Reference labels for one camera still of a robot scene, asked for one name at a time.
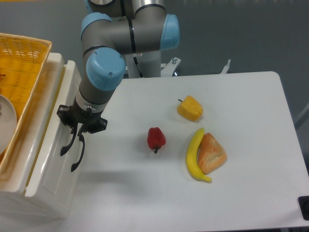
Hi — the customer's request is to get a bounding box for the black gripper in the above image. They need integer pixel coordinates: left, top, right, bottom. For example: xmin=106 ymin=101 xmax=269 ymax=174
xmin=56 ymin=100 xmax=108 ymax=137

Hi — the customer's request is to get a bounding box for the black top drawer handle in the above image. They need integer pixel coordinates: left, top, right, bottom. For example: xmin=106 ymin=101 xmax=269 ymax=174
xmin=60 ymin=128 xmax=77 ymax=156

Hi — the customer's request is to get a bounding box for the black drawer handle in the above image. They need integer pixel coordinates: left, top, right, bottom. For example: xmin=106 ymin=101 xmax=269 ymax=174
xmin=60 ymin=128 xmax=77 ymax=156
xmin=70 ymin=133 xmax=85 ymax=173

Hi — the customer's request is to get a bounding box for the white drawer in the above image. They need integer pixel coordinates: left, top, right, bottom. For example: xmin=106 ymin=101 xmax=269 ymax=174
xmin=26 ymin=60 xmax=81 ymax=202

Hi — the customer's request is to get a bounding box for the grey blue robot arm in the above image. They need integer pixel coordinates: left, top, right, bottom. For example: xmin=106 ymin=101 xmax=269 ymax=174
xmin=57 ymin=0 xmax=180 ymax=136

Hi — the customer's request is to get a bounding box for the white drawer cabinet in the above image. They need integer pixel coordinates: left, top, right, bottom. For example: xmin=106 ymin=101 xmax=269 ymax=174
xmin=0 ymin=53 xmax=82 ymax=218

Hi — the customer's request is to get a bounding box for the white plate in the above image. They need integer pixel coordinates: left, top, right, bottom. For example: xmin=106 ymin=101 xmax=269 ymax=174
xmin=0 ymin=95 xmax=17 ymax=153

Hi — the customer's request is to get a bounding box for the red bell pepper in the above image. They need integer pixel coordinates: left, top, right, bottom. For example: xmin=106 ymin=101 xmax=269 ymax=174
xmin=147 ymin=127 xmax=166 ymax=154

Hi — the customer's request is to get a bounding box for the yellow wicker basket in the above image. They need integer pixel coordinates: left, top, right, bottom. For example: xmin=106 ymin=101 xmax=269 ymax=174
xmin=0 ymin=33 xmax=52 ymax=173

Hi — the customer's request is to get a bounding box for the yellow bell pepper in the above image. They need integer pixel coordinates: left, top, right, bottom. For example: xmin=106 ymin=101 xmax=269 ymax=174
xmin=177 ymin=95 xmax=203 ymax=121

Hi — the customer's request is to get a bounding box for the yellow banana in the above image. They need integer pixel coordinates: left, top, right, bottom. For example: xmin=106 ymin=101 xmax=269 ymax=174
xmin=185 ymin=128 xmax=212 ymax=183

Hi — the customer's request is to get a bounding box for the bread piece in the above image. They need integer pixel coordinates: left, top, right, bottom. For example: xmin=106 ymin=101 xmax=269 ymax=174
xmin=197 ymin=133 xmax=227 ymax=174

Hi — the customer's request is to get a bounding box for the black corner object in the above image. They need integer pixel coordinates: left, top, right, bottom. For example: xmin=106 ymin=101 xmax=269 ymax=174
xmin=298 ymin=196 xmax=309 ymax=221

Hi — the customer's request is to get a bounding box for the black lower drawer handle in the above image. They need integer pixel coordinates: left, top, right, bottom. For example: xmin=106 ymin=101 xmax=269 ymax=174
xmin=70 ymin=133 xmax=85 ymax=173

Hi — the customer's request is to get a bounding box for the black base cable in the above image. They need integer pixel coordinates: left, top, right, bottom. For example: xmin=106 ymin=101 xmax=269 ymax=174
xmin=133 ymin=53 xmax=145 ymax=78

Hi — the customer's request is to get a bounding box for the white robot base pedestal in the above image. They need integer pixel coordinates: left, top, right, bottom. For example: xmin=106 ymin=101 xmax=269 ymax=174
xmin=124 ymin=51 xmax=182 ymax=79

